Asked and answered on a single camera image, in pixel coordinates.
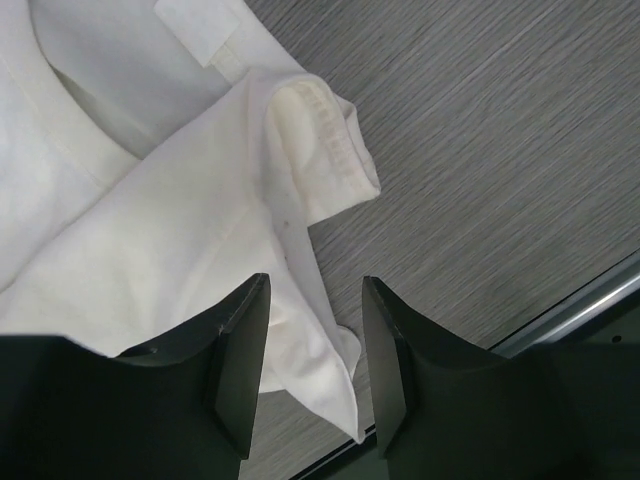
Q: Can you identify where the aluminium rail front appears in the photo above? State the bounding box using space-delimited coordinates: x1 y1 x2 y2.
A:
490 251 639 358

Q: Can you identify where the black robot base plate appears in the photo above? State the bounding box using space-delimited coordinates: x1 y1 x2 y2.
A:
287 309 640 480

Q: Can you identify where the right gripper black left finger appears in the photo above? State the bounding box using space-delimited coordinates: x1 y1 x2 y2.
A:
1 274 271 479

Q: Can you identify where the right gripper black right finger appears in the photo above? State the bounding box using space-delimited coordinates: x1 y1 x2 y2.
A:
362 277 639 479

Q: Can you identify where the white t shirt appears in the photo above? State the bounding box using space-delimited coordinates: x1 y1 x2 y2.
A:
1 1 381 440

